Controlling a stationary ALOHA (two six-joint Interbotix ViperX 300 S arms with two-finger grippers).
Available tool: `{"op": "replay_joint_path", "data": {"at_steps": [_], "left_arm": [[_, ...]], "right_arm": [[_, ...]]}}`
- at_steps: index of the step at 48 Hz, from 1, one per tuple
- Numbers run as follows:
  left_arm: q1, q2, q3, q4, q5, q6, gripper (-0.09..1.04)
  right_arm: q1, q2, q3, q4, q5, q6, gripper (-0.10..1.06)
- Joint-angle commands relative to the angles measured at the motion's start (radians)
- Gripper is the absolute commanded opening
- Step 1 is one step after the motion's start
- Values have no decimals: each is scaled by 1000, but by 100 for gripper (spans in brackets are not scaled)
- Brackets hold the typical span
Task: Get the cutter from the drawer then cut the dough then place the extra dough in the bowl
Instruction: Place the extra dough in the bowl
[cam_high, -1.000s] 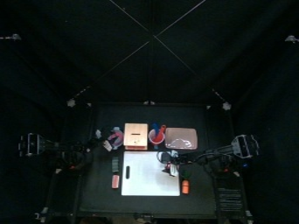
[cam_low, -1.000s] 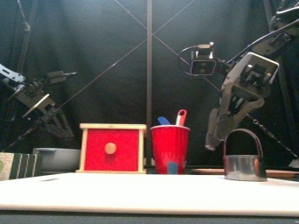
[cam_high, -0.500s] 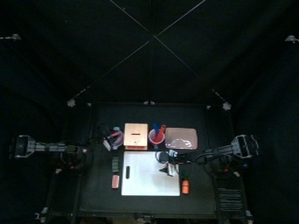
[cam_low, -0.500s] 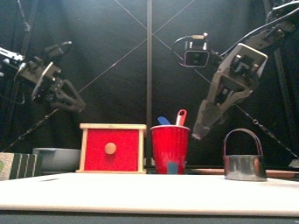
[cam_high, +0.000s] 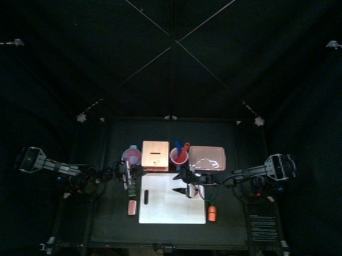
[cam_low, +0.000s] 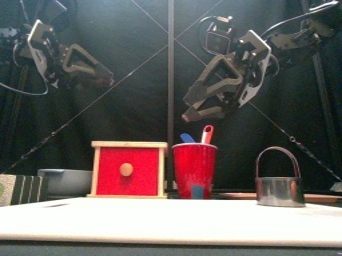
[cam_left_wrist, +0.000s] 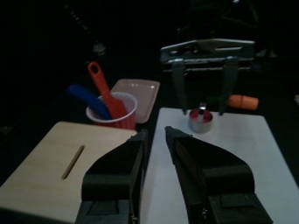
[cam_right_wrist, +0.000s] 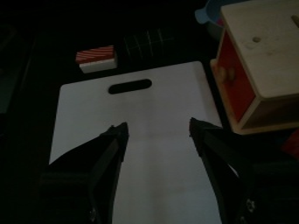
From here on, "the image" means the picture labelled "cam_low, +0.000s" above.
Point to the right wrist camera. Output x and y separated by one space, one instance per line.
220 40

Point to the red plastic cup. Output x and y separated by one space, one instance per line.
195 170

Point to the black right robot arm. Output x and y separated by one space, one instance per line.
303 33

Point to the blue plastic utensil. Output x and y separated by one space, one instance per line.
188 138

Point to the vertical black frame pole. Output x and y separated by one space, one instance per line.
172 100

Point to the wooden drawer box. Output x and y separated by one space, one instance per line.
96 166

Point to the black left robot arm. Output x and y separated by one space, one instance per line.
14 46

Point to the grey bowl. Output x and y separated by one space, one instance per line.
68 181

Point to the red drawer with wooden knob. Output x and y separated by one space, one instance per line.
129 171

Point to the red plastic utensil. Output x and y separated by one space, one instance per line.
208 133

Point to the white cutting board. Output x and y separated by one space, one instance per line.
169 220

